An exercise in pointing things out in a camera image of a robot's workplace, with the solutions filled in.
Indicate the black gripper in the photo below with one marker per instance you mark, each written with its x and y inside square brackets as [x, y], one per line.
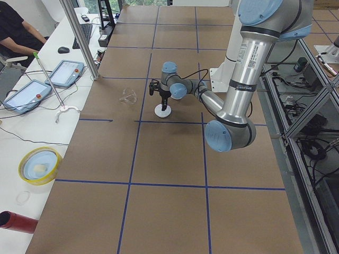
[164, 93]

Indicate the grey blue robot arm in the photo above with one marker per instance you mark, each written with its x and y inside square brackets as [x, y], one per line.
[263, 24]

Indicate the orange black connector hub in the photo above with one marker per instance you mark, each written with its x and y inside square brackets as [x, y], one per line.
[99, 55]

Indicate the black box device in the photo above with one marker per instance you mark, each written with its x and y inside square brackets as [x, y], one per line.
[103, 40]

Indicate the far blue teach pendant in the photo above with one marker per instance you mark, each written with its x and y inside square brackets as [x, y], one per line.
[66, 73]

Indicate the blue teach pendant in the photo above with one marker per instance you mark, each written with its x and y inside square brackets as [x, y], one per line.
[28, 97]
[66, 73]

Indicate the black computer mouse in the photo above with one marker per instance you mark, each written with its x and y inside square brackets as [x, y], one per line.
[63, 50]

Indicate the metal rod green tip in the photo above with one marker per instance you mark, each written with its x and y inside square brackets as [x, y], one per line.
[48, 78]

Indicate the near blue teach pendant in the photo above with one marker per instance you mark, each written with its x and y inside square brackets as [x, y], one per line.
[28, 97]

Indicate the yellow tape roll with plate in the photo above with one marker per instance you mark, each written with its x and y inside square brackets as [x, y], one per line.
[40, 166]

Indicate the seated person in black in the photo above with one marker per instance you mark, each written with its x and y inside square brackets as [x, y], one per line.
[18, 37]

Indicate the red cylinder bottle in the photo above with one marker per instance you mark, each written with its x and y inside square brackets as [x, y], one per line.
[18, 222]

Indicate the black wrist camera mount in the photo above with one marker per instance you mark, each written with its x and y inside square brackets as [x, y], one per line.
[154, 86]

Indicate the aluminium frame post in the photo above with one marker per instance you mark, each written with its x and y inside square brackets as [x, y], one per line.
[76, 28]

